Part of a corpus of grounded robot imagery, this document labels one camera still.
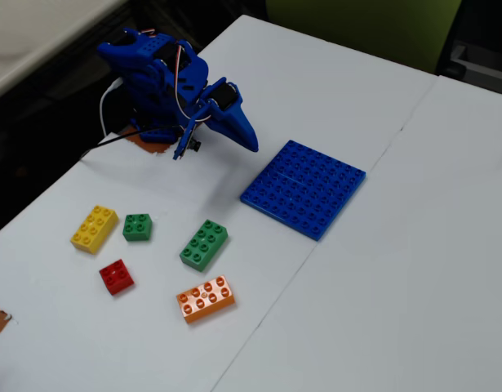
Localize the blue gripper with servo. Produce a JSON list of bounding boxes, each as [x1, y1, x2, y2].
[[200, 77, 260, 154]]

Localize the green 2x2 block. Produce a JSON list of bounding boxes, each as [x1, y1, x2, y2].
[[122, 212, 154, 243]]

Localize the green 2x4 block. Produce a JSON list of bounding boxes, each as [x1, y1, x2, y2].
[[179, 219, 230, 274]]

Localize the orange 2x4 block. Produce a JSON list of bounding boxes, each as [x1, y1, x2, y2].
[[175, 274, 238, 325]]

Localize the yellow 2x4 block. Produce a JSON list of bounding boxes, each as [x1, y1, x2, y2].
[[69, 204, 120, 256]]

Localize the red 2x2 block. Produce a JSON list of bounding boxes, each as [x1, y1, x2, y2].
[[98, 258, 135, 296]]

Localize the blue 8x8 baseplate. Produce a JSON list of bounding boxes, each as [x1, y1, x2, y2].
[[239, 139, 367, 243]]

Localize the olive green chair back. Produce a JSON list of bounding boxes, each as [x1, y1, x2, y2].
[[265, 0, 464, 75]]

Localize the white background desk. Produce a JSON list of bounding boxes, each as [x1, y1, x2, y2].
[[0, 0, 127, 105]]

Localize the grey background box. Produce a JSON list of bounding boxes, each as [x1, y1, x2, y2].
[[437, 39, 502, 98]]

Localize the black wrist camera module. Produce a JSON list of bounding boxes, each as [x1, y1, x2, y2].
[[172, 118, 203, 162]]

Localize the black cable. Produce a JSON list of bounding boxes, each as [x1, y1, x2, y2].
[[80, 126, 182, 159]]

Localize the white cable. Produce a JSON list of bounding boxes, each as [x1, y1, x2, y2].
[[99, 78, 126, 136]]

